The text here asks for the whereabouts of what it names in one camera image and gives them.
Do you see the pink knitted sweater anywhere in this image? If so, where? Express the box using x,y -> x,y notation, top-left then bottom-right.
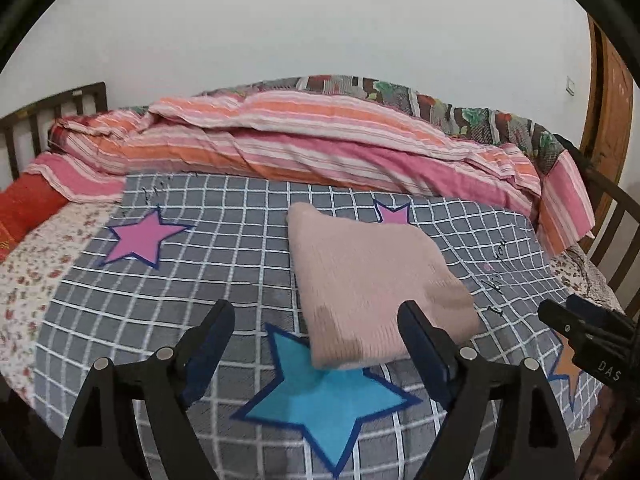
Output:
286,203 -> 480,370

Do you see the floral bed sheet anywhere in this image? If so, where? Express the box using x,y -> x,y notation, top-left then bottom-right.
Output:
0,203 -> 117,405

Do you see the brown wooden door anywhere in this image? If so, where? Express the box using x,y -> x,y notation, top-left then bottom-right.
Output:
580,16 -> 634,183

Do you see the grey checked bed cover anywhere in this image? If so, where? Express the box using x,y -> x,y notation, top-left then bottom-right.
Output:
34,174 -> 600,479

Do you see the multicolour patterned blanket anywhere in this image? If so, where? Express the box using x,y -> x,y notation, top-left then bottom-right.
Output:
201,75 -> 566,174

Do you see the red pillow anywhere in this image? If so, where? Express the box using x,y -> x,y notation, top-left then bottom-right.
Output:
0,174 -> 68,261

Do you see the dark wooden headboard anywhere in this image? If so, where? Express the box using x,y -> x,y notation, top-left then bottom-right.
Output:
0,81 -> 108,190

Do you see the pink orange striped quilt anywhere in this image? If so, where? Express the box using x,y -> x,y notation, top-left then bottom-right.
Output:
28,90 -> 596,255

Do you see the white wall switch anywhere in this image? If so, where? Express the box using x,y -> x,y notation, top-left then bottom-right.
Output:
565,76 -> 575,96

